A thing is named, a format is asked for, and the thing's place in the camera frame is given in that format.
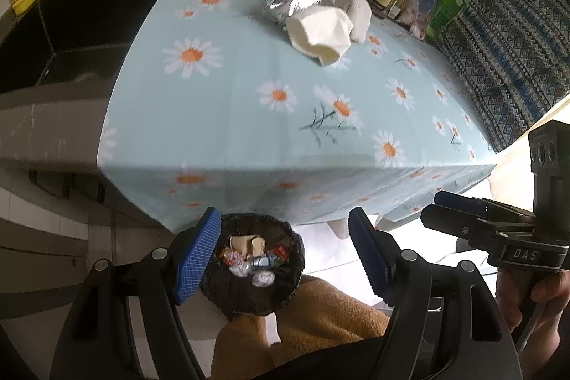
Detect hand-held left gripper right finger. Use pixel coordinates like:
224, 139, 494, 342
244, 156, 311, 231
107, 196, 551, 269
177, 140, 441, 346
348, 206, 523, 380

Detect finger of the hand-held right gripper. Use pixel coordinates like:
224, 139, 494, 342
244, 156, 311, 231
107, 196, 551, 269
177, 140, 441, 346
420, 205, 536, 250
434, 190, 536, 226

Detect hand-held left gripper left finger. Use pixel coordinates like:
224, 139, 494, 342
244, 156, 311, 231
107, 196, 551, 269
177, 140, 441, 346
49, 206, 222, 380

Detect bin with black bag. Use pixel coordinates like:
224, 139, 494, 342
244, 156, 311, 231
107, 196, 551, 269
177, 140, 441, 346
199, 213, 306, 322

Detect large clear plastic ball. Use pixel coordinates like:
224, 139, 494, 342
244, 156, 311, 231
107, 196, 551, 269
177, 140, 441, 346
252, 270, 275, 289

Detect white cloth glove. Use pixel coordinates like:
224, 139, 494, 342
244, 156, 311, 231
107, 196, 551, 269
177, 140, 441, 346
334, 0, 373, 43

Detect silver foil bag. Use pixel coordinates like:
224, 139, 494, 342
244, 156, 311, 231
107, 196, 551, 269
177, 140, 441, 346
262, 0, 322, 25

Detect person's right hand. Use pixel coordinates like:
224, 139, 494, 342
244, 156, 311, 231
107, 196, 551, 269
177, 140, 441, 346
495, 268, 570, 364

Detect blue patterned curtain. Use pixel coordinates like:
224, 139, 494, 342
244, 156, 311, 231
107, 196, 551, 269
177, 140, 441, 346
434, 0, 570, 155

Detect blue daisy tablecloth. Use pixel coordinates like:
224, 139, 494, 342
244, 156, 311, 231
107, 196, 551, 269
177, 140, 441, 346
97, 0, 498, 230

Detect green seasoning bag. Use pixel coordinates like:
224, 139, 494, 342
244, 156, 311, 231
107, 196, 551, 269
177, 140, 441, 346
425, 0, 468, 43

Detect clear plastic seasoning bag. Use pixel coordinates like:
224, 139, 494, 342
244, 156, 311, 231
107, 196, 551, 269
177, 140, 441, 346
396, 0, 439, 39

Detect black sink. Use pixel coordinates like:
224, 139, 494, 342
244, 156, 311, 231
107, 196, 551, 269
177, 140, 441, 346
38, 0, 136, 86

